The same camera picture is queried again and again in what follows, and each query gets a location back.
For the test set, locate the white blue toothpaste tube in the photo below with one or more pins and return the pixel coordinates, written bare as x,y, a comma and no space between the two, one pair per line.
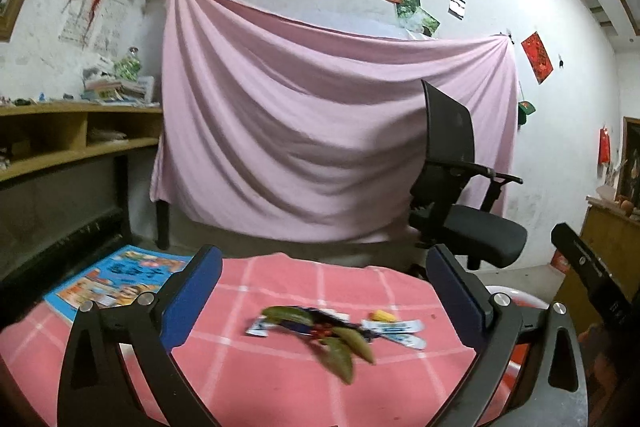
405,333

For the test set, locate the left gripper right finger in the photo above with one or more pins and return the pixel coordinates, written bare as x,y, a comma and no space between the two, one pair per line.
551,389

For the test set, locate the red diamond wall poster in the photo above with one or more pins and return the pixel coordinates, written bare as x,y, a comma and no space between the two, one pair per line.
538,57

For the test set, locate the leaves and wrappers pile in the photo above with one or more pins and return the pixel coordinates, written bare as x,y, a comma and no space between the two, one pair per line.
336,341

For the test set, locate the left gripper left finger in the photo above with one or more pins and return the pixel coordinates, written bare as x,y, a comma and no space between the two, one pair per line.
95,387

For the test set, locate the pink plaid tablecloth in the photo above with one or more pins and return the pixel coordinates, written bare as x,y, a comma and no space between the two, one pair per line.
279,380

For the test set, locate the wooden cabinet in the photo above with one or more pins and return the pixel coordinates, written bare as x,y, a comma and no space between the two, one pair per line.
615,239

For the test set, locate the black office chair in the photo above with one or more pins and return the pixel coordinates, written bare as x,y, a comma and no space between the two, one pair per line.
449,166

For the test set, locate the green cap on wall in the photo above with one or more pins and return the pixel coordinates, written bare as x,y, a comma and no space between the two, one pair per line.
525,109

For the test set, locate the pink hanging sheet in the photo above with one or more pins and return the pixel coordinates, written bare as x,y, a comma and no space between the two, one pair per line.
278,129

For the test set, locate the person's right hand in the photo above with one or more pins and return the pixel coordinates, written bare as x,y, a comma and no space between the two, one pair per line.
595,344

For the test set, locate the orange white plastic basin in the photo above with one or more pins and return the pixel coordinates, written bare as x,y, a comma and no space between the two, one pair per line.
504,324

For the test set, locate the wooden wall shelf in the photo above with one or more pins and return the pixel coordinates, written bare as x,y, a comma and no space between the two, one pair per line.
59,162

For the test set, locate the blue cover book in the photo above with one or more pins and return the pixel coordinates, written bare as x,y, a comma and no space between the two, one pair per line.
115,281

